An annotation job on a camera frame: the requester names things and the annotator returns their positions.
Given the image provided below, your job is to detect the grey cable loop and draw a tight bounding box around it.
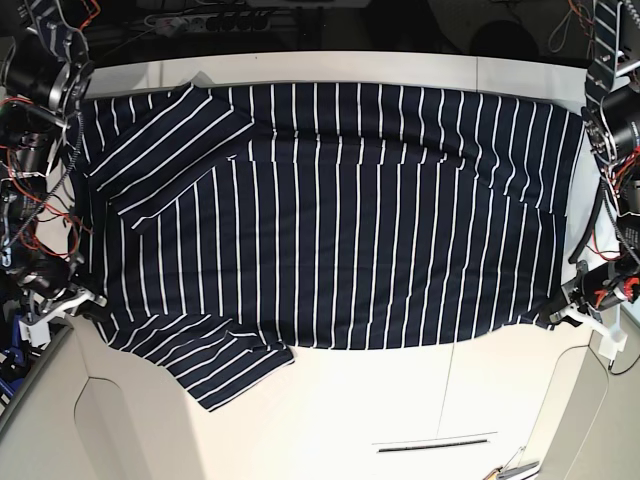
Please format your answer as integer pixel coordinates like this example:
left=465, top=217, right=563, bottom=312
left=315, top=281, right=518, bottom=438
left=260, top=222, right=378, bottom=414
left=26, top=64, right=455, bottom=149
left=549, top=0, right=596, bottom=54

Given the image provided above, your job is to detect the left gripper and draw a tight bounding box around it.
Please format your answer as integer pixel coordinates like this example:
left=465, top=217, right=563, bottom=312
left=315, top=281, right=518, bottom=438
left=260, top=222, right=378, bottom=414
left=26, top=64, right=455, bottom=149
left=529, top=259, right=639, bottom=333

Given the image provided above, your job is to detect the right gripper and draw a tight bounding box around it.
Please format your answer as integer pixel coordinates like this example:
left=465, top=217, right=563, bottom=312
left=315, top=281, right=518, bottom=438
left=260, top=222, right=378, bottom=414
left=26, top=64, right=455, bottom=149
left=9, top=250, right=111, bottom=327

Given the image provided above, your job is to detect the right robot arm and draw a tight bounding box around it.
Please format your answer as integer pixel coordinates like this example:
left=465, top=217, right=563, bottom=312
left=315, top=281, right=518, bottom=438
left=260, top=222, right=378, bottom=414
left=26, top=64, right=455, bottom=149
left=1, top=1, right=106, bottom=339

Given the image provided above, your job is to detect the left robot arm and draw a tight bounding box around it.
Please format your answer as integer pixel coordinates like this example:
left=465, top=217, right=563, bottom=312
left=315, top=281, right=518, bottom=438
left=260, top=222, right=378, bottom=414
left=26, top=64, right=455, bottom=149
left=540, top=1, right=639, bottom=332

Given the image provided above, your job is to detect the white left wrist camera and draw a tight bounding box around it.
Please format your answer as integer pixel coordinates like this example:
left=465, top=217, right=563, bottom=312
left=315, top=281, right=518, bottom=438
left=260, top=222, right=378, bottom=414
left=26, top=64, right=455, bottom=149
left=598, top=325, right=628, bottom=361

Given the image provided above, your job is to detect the white power strip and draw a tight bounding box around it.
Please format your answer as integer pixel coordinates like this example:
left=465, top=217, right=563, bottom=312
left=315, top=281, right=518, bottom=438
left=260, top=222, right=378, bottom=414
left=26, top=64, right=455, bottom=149
left=144, top=11, right=270, bottom=37

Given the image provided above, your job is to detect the navy white striped T-shirt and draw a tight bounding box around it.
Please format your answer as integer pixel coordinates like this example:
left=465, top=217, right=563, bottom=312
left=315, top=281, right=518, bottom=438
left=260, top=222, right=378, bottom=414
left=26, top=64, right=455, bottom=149
left=80, top=83, right=583, bottom=410

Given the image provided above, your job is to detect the grey tool with orange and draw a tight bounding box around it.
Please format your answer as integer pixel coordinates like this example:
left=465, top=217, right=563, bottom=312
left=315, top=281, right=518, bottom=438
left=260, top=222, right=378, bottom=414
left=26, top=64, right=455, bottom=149
left=483, top=446, right=541, bottom=480

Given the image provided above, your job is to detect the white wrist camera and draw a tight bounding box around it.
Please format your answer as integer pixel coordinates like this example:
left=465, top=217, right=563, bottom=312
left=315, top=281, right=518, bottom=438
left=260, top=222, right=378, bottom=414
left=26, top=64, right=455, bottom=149
left=19, top=320, right=51, bottom=348
left=598, top=325, right=628, bottom=361

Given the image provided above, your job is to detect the blue clamp tool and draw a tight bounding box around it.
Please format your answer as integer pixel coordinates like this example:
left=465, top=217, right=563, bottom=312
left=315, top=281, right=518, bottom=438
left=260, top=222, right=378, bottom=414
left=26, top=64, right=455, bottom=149
left=1, top=313, right=30, bottom=406

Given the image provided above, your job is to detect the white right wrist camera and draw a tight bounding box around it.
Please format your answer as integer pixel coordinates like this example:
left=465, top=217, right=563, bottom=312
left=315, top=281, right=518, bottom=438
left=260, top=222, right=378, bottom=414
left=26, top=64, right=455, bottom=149
left=19, top=320, right=51, bottom=348

